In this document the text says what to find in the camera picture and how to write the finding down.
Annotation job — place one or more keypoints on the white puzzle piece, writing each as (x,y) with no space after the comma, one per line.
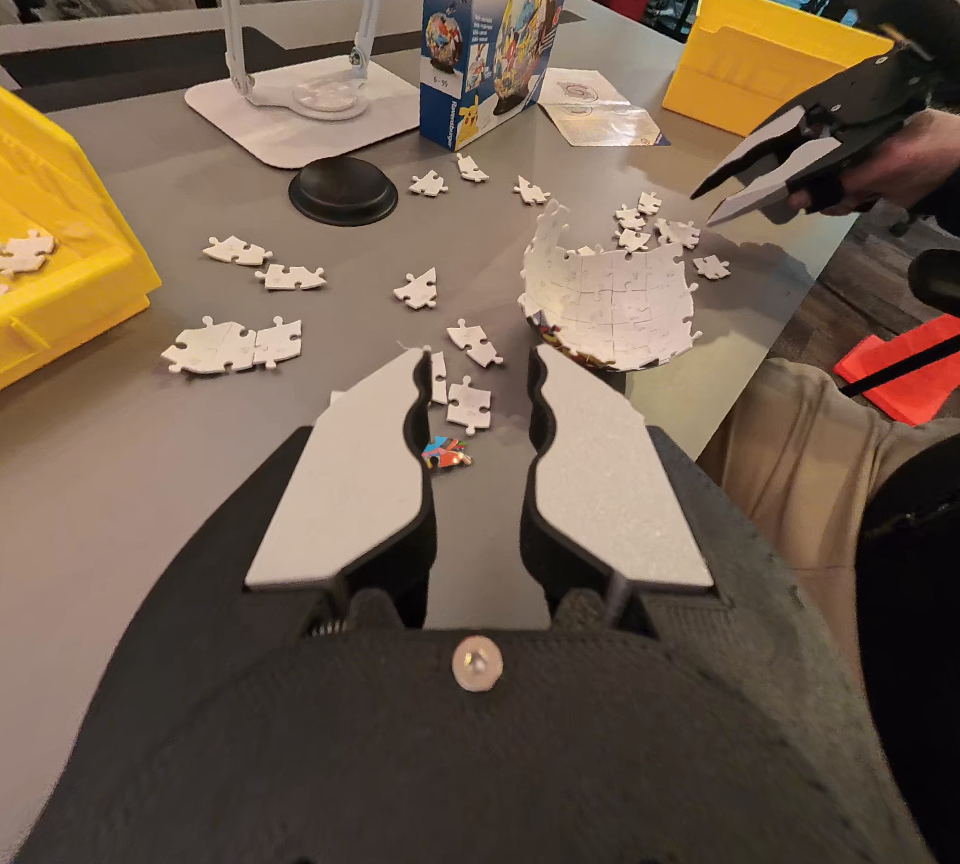
(427,184)
(471,169)
(530,191)

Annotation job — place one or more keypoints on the person's right hand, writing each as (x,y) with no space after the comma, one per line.
(922,151)

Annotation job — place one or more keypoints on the red bag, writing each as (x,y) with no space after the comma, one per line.
(892,384)

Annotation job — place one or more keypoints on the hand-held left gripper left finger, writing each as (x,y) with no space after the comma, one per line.
(345,496)

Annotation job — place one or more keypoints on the three-piece joined puzzle strip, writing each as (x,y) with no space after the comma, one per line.
(217,346)

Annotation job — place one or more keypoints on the paper instruction leaflet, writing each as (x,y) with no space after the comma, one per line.
(600,114)

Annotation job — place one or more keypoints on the scattered loose puzzle pieces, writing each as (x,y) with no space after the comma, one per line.
(420,290)

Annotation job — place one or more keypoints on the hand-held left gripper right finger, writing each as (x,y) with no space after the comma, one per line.
(615,496)

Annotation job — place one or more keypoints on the yellow plastic bin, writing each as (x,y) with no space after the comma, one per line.
(82,279)
(750,76)

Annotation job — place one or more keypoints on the blue puzzle box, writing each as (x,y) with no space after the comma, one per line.
(465,91)

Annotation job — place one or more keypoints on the two-piece joined puzzle strip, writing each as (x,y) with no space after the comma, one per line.
(289,277)

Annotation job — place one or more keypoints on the white flat rounded object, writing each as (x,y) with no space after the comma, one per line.
(255,129)

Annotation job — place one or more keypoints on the person's right forearm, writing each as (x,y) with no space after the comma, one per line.
(945,208)

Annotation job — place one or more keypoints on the person's black top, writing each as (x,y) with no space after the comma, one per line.
(915,616)

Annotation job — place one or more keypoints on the black chair armrest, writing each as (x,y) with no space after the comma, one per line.
(937,279)

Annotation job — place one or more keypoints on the assembled white puzzle ball section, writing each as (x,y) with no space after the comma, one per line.
(615,301)

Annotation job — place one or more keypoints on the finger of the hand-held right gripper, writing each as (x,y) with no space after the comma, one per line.
(757,148)
(780,174)

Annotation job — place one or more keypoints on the small joined puzzle bit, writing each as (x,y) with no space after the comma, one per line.
(236,250)

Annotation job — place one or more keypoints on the heap of white puzzle pieces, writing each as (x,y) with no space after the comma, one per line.
(26,253)

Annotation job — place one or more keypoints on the clear plastic display stand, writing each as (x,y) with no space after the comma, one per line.
(326,100)

